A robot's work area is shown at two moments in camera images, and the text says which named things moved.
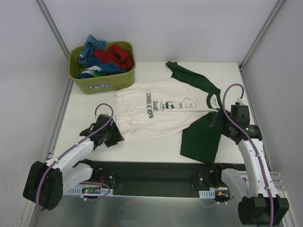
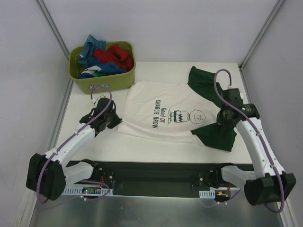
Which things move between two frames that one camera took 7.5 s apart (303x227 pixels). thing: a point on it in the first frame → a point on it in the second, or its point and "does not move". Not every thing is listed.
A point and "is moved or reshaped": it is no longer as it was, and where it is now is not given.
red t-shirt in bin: x=114 y=54 does not move
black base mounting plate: x=159 y=178 does not move
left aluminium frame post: x=51 y=26 does not move
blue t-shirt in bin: x=87 y=59 does not move
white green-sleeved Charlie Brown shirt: x=182 y=107 is moved or reshaped
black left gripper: x=113 y=136 → x=110 y=117
